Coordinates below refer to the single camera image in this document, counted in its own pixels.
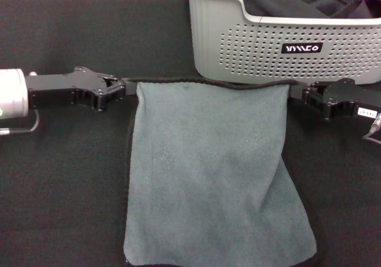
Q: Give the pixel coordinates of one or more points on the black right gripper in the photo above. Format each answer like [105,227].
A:
[342,95]

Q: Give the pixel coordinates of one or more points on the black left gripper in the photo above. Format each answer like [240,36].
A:
[59,88]

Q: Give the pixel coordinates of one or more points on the yellow grey towel black trim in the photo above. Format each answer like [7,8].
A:
[208,174]

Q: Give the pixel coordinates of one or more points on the grey perforated plastic storage box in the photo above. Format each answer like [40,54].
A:
[208,40]

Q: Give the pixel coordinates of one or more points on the black tablecloth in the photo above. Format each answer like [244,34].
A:
[59,189]

